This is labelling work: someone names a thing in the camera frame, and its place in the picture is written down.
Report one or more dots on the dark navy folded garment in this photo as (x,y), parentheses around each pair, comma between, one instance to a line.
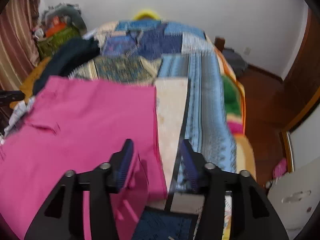
(71,55)

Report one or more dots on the wall socket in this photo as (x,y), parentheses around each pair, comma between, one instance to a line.
(247,51)

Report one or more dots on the white plastic chair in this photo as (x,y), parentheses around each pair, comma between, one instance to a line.
(295,196)

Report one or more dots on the wooden wardrobe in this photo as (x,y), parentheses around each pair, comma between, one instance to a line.
(302,82)

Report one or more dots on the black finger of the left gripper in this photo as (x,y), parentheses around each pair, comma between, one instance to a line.
(7,97)

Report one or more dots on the orange floral blanket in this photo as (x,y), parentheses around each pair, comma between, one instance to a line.
(235,112)

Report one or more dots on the striped pink curtain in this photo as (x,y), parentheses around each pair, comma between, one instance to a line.
(19,53)

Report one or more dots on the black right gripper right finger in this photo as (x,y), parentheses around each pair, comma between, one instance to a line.
(252,214)

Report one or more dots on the pink slipper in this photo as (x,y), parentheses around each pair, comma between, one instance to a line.
(280,169)

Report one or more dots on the pink pants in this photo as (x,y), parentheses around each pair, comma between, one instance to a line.
(77,125)

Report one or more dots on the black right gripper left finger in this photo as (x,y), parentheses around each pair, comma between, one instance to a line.
(61,214)

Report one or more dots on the wooden nightstand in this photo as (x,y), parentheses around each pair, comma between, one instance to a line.
(219,43)

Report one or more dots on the yellow plush pillow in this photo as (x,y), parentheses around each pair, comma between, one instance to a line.
(146,14)

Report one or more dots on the patchwork blue bed sheet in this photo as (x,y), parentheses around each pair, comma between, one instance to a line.
(179,61)

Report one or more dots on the grey plush toy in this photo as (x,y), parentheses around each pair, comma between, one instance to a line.
(70,11)

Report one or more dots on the green storage bag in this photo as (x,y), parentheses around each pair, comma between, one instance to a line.
(50,45)

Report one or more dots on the orange box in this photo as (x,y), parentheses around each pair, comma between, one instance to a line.
(55,25)

